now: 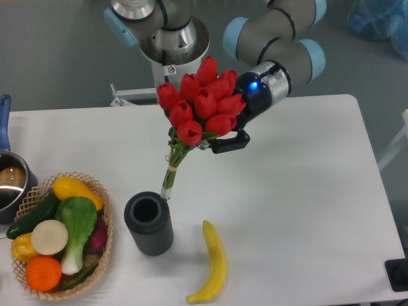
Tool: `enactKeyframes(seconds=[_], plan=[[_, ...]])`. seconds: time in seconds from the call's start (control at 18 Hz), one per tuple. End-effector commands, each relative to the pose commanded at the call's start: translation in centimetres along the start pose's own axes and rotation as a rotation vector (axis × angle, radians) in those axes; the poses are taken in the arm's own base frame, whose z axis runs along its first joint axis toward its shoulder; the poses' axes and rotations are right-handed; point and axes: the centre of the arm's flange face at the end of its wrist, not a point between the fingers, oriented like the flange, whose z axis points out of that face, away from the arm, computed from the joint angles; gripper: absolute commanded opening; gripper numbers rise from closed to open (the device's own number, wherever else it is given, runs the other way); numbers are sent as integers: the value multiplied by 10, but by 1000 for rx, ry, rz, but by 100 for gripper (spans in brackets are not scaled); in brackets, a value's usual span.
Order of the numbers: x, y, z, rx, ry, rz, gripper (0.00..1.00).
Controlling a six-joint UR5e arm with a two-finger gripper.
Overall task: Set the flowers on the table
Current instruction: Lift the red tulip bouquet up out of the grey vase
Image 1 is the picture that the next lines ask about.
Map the red tulip bouquet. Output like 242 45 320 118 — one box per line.
157 55 246 201

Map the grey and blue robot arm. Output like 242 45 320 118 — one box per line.
104 1 326 153

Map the woven bamboo basket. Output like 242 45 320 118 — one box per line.
11 171 113 301

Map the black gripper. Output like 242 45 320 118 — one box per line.
197 61 291 154

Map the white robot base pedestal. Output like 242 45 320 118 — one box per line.
110 15 211 107

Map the green bok choy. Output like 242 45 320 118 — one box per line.
55 196 97 275

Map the purple sweet potato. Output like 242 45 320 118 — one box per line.
87 214 108 251

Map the blue handled saucepan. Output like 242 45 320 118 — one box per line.
1 94 38 224

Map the green chili pepper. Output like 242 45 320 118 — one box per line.
61 261 99 291

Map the dark grey ribbed vase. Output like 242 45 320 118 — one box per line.
124 191 173 256

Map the black device at edge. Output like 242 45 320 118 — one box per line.
384 258 408 292

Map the blue plastic bag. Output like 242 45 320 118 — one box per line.
347 1 407 59

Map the white metal frame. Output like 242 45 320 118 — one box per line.
377 109 407 172

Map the yellow squash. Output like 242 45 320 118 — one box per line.
52 177 104 211

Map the dark green cucumber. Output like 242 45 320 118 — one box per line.
6 193 61 240

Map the yellow banana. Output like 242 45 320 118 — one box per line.
186 220 227 304

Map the orange fruit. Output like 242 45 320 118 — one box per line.
25 256 62 291

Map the yellow bell pepper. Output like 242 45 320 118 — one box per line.
11 233 40 263

